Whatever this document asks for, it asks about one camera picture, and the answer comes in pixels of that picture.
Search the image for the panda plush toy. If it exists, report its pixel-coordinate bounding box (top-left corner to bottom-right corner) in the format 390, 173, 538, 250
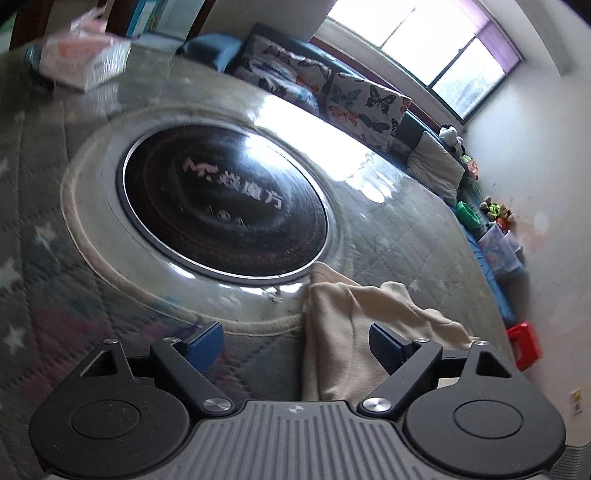
438, 124, 465, 156

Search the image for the purple curtain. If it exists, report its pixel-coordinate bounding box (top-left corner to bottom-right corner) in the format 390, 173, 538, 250
462, 0, 526, 75

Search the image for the clear plastic storage box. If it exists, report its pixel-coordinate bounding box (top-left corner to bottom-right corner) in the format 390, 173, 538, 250
478, 226, 526, 274

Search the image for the cream garment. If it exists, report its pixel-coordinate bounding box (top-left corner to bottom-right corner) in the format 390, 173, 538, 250
300, 261, 481, 402

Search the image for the window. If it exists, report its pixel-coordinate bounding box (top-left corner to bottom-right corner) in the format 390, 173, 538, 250
323, 0, 507, 119

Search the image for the dark cylindrical object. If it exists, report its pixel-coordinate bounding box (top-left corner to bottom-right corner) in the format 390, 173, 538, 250
25, 46, 57, 92

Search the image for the dark wooden cabinet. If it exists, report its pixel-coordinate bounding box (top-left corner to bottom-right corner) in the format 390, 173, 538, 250
9, 0, 139, 49

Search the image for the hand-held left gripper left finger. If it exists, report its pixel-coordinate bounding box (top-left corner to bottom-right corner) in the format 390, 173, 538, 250
76, 322, 235, 416

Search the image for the blue cardboard box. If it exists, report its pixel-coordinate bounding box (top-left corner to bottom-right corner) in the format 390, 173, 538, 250
129, 0, 205, 41

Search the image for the butterfly print pillow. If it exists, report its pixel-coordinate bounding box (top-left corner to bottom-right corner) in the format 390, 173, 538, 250
235, 34, 334, 117
325, 71, 413, 154

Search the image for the green plastic bowl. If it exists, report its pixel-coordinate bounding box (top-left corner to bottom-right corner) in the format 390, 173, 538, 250
456, 200, 484, 228

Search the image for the pile of small plush toys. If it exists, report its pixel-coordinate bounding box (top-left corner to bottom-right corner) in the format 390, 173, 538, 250
480, 198, 514, 232

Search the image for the round black induction cooktop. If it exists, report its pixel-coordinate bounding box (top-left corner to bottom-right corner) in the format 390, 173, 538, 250
117, 124, 331, 282

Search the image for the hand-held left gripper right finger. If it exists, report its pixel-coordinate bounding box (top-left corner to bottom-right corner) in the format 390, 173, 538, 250
358, 322, 520, 420

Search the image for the white pink tissue box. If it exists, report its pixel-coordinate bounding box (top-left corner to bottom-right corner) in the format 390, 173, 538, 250
39, 7, 132, 90

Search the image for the blue sofa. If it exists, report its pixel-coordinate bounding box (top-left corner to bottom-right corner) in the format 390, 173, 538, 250
182, 23, 519, 324

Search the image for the grey pillow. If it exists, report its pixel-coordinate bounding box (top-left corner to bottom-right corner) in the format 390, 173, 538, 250
406, 131, 466, 200

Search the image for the red plastic stool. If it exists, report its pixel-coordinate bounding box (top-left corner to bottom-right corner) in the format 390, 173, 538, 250
506, 322, 544, 373

